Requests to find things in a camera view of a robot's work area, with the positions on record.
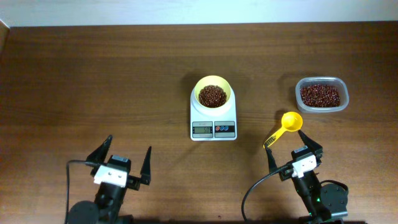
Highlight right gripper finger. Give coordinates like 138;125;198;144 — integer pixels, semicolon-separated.
265;147;278;173
298;130;323;156

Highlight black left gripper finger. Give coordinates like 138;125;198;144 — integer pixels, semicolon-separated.
140;146;152;185
86;135;113;164

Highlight yellow measuring scoop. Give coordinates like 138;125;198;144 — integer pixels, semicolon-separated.
263;111;303;148

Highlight red beans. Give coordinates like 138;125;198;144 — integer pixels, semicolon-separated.
198;85;227;108

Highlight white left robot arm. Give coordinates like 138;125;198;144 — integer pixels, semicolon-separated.
64;135;151;224

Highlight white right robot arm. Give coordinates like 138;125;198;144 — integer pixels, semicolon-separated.
135;131;348;223

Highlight white digital kitchen scale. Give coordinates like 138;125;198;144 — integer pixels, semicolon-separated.
190;88;238;141

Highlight pale yellow bowl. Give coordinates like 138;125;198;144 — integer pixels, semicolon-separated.
193;75;232;109

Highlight clear plastic bean container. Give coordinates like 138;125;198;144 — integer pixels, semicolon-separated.
295;77;349;113

